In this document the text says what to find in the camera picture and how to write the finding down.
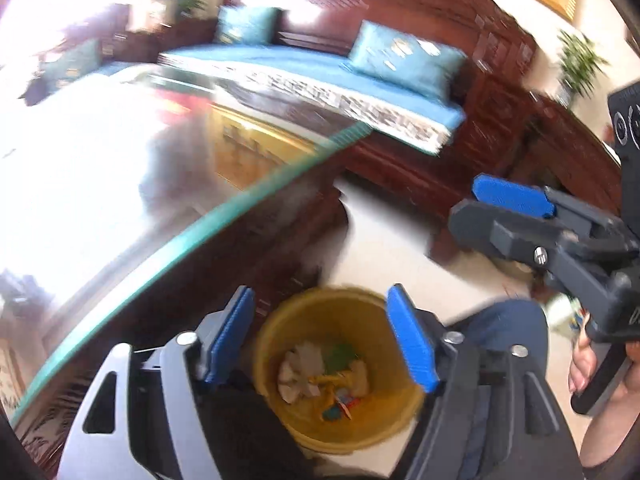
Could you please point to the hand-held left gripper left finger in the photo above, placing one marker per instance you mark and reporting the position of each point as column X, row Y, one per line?
column 232, row 335

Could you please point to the dark wooden cabinet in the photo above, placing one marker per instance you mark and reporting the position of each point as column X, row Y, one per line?
column 565, row 150

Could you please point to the person's right hand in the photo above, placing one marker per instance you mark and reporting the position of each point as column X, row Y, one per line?
column 580, row 365

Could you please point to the gold wrapper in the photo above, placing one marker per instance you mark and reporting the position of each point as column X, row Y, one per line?
column 330, row 381
column 361, row 377

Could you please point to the person's right leg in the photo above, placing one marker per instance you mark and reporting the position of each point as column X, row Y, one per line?
column 505, row 325

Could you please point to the blue patterned seat cushion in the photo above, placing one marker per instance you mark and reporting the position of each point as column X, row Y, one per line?
column 300, row 65

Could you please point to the teal floral chair pillow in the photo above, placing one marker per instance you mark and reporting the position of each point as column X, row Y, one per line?
column 75, row 57

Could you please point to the green wrapper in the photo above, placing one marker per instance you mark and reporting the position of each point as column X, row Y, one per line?
column 340, row 357

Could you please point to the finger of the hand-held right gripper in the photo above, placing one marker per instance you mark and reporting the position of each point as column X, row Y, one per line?
column 510, row 195
column 500, row 237

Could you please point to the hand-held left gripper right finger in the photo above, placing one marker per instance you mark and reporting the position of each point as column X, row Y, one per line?
column 412, row 340

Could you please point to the white plastic box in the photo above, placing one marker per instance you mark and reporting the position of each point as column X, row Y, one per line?
column 567, row 312

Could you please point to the person's right forearm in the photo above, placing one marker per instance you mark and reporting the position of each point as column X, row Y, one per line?
column 615, row 435

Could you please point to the small blue floral pillow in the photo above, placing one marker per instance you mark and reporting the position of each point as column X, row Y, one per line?
column 245, row 25

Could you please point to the large blue floral pillow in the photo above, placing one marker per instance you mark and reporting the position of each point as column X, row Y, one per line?
column 405, row 57

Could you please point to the yellow plastic trash bin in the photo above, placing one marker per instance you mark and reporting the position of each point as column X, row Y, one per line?
column 280, row 320

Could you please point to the carved wooden sofa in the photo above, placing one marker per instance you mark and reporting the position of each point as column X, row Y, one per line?
column 500, row 110

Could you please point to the white paper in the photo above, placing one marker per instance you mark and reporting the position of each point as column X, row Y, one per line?
column 300, row 365

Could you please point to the wooden side table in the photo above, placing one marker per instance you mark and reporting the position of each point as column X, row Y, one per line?
column 190, row 35

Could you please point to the wooden coffee table glass top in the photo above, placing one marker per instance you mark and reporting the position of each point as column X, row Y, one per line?
column 280, row 240

